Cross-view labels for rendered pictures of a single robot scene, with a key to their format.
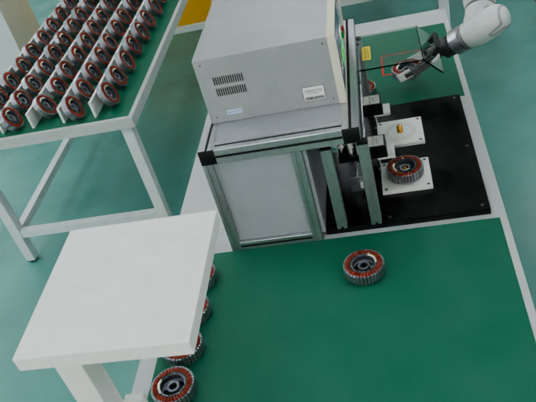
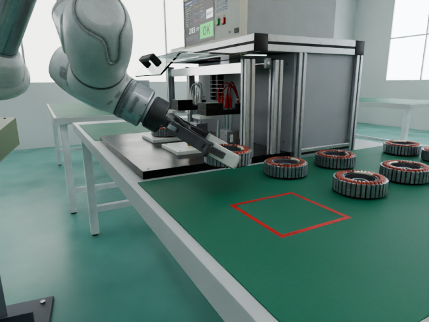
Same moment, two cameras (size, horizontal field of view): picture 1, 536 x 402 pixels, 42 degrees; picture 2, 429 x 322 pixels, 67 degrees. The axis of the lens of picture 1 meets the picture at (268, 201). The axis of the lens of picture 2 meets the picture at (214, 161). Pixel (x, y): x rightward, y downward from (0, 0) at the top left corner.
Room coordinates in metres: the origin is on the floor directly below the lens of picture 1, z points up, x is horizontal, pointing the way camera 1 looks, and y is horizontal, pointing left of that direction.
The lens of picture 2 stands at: (2.78, -1.16, 0.99)
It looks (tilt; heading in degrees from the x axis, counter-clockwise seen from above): 14 degrees down; 137
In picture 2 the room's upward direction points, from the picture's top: straight up
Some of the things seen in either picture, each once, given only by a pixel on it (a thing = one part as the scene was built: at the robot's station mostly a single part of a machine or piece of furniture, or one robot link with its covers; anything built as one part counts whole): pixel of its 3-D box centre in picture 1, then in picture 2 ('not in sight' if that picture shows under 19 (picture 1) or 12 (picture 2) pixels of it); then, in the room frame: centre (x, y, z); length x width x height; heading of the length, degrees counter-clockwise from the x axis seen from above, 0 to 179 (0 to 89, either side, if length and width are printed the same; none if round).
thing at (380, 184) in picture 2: not in sight; (359, 183); (2.50, -0.46, 0.77); 0.11 x 0.11 x 0.04
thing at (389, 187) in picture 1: (406, 175); (165, 137); (1.71, -0.43, 0.78); 0.15 x 0.15 x 0.01; 75
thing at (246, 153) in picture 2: (407, 70); (228, 155); (2.26, -0.63, 0.82); 0.11 x 0.11 x 0.04
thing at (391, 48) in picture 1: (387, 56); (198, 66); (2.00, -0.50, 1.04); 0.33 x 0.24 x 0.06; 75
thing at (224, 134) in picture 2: not in sight; (227, 137); (1.98, -0.35, 0.80); 0.07 x 0.05 x 0.06; 165
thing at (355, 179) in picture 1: (358, 176); (198, 128); (1.75, -0.29, 0.80); 0.07 x 0.05 x 0.06; 165
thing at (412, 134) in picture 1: (400, 132); (190, 147); (1.94, -0.49, 0.78); 0.15 x 0.15 x 0.01; 75
